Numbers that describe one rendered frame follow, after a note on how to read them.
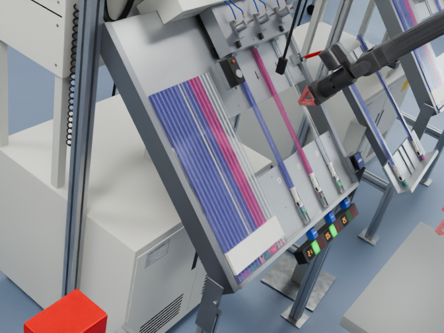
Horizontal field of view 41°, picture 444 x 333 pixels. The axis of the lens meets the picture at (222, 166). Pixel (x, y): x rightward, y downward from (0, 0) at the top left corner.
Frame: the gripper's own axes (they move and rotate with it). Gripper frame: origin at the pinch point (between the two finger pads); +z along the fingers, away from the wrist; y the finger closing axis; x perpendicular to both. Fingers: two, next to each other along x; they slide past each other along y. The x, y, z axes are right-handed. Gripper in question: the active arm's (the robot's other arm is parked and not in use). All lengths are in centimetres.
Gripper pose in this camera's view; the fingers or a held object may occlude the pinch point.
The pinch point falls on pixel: (301, 101)
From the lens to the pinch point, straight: 185.6
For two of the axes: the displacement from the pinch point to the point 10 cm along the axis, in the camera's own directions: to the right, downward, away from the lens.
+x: 5.0, 8.7, 0.4
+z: -6.3, 3.3, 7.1
